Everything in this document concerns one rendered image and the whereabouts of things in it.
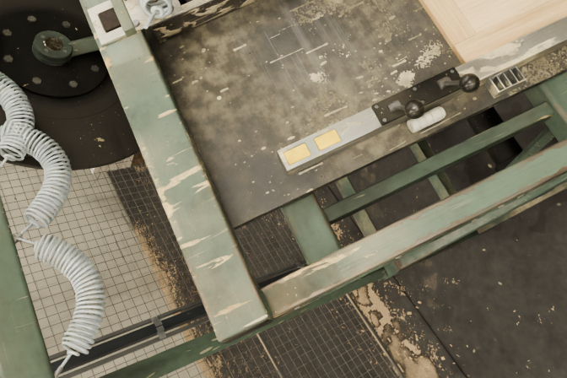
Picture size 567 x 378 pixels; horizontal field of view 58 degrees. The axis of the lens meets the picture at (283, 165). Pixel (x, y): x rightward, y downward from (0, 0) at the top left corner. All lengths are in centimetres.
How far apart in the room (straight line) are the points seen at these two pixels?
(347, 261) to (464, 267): 195
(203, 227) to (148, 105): 29
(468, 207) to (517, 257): 170
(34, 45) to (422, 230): 121
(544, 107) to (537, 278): 154
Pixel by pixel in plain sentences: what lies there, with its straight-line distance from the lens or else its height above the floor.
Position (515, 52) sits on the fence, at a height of 122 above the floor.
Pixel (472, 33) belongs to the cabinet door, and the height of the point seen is 124.
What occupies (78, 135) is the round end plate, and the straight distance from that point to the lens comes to 156.
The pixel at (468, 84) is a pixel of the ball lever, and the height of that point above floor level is 144.
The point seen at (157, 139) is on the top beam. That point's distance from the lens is 105.
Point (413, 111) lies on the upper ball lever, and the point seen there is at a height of 154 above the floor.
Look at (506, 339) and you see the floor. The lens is 295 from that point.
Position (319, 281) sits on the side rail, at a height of 171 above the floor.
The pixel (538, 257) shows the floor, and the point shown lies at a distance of 270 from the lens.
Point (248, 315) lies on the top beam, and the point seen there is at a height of 186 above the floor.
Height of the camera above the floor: 233
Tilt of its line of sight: 39 degrees down
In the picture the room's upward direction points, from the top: 102 degrees counter-clockwise
